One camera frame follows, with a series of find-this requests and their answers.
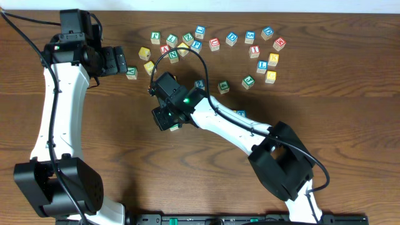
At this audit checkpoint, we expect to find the yellow K block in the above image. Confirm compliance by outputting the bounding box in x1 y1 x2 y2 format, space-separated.
268 53 279 66

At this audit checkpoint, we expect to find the green V block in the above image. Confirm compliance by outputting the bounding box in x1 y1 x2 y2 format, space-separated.
126 67 138 79

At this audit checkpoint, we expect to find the blue D block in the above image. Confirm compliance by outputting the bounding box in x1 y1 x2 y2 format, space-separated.
226 32 238 47

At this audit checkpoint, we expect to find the red M block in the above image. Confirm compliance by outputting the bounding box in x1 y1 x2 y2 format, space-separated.
272 37 286 51

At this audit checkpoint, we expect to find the yellow block lower left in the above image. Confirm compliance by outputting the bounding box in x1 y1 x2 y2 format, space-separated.
144 61 156 76

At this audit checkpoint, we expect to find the blue T block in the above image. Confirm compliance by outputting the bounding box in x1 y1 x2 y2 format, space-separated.
236 110 246 117

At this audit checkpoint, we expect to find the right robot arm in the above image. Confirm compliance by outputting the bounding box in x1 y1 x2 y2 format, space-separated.
148 72 323 224

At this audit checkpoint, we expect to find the green R block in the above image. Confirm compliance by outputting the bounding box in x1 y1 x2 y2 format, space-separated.
169 124 179 131

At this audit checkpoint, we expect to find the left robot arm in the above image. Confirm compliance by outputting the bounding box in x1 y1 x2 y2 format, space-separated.
14 9 131 224

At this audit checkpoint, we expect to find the blue block top centre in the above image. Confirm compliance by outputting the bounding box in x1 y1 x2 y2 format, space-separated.
195 26 206 39

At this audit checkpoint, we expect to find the red U block upper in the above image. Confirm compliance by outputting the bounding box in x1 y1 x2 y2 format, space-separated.
209 37 221 51

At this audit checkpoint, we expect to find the red I block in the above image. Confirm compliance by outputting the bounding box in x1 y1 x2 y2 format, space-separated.
249 45 260 58

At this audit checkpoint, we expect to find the blue S block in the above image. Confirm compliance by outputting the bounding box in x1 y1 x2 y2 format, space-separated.
244 31 256 44

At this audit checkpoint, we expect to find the green L block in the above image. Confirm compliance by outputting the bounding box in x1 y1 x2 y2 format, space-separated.
166 34 178 48

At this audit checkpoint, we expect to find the green N block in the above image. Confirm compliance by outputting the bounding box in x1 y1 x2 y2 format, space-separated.
168 50 179 64

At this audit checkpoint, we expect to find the red A block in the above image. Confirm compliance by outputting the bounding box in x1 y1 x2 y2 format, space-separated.
160 45 170 58

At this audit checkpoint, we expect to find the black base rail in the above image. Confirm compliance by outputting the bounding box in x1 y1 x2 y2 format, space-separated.
125 214 369 225

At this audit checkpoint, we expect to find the green 4 block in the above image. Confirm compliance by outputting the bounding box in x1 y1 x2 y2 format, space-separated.
217 80 230 94

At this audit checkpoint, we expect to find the blue L block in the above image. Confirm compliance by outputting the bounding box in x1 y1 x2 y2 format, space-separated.
256 61 268 74

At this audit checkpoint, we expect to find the green Z block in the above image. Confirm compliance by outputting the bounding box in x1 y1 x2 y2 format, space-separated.
182 32 194 46

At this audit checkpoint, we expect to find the yellow block near N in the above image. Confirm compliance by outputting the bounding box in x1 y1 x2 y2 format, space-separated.
177 42 189 57

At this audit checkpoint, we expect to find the yellow block far left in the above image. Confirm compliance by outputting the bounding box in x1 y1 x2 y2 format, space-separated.
138 47 151 61

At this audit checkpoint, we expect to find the green J block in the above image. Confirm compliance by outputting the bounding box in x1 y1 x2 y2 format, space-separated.
241 75 255 89

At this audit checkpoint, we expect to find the blue P block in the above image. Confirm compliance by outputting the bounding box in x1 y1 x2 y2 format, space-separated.
191 40 203 54

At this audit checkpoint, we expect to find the yellow G block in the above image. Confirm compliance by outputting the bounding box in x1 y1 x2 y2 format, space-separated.
265 71 277 84

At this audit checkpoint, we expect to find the blue 2 block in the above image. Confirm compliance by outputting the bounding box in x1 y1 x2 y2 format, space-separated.
194 79 206 90

